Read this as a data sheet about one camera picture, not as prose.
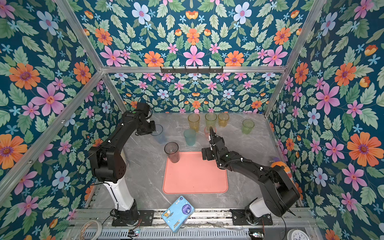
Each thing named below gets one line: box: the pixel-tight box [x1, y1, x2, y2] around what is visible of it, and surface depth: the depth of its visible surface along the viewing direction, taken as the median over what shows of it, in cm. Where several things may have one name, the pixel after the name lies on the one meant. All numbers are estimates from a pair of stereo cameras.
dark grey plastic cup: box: [164, 141, 180, 164], surface depth 87 cm
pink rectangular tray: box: [162, 151, 229, 195], surface depth 90 cm
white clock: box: [287, 226, 310, 240], surface depth 67 cm
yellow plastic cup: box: [188, 113, 201, 133], surface depth 103 cm
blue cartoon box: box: [161, 195, 195, 233], surface depth 72 cm
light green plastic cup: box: [242, 119, 255, 135], surface depth 107 cm
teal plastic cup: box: [183, 129, 197, 146], surface depth 100 cm
